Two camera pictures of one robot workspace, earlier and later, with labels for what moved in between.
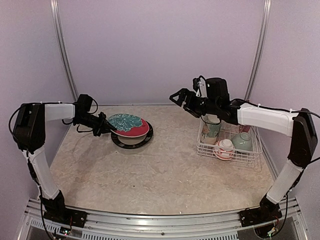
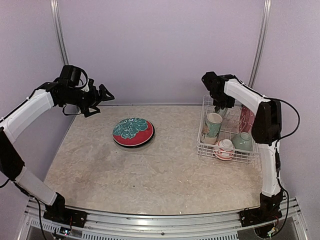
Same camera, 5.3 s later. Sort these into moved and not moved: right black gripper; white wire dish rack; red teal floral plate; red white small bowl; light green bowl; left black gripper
Moved: red teal floral plate; left black gripper; right black gripper
Not moved: white wire dish rack; red white small bowl; light green bowl
